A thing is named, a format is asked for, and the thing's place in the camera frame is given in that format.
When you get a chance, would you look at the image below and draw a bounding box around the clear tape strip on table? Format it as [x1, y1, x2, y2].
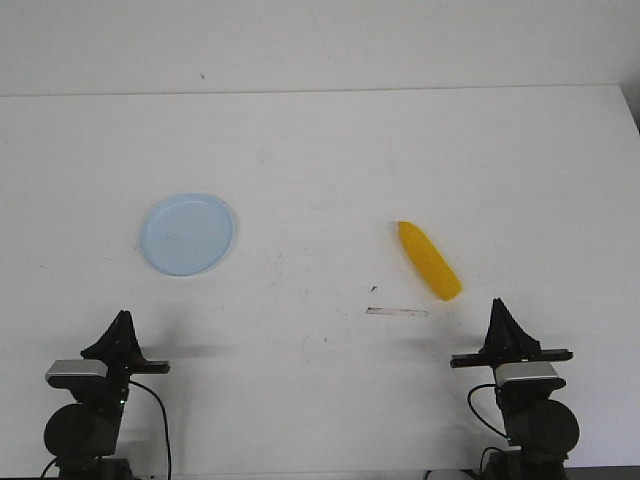
[365, 307, 429, 318]

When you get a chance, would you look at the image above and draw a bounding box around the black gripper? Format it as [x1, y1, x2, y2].
[79, 310, 170, 388]
[449, 298, 573, 369]

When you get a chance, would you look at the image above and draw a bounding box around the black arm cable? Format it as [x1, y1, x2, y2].
[467, 383, 509, 440]
[128, 380, 173, 479]

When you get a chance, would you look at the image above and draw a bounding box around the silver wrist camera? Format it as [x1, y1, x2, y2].
[494, 361, 566, 390]
[45, 359, 108, 388]

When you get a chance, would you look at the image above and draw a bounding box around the yellow corn cob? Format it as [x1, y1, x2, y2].
[397, 221, 462, 301]

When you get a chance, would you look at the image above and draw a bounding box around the light blue round plate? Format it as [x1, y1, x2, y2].
[138, 193, 237, 277]

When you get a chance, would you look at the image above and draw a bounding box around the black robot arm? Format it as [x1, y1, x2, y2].
[43, 310, 173, 479]
[450, 298, 580, 479]

